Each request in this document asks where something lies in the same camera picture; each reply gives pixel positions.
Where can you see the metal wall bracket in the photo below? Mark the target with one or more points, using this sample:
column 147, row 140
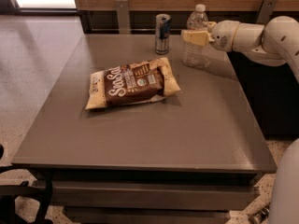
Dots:
column 123, row 16
column 265, row 11

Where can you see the right metal wall bracket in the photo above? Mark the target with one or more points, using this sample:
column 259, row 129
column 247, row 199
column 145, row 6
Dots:
column 265, row 11

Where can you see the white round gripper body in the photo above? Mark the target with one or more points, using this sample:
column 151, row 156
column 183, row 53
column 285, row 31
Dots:
column 221, row 35

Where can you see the black office chair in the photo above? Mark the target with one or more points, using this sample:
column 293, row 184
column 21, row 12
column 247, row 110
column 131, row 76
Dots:
column 9, row 193

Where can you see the silver blue redbull can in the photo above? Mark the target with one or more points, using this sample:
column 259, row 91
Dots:
column 162, row 33

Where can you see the left metal wall bracket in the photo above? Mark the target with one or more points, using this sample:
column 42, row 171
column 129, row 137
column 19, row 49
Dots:
column 123, row 16

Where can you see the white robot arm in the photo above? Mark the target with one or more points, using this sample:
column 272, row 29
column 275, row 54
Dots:
column 272, row 44

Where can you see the brown seaweed snack bag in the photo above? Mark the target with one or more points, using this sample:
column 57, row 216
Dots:
column 134, row 83

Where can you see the clear plastic water bottle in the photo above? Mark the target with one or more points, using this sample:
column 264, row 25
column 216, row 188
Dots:
column 192, row 54

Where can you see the striped cylinder on floor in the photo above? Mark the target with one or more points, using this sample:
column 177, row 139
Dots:
column 260, row 215

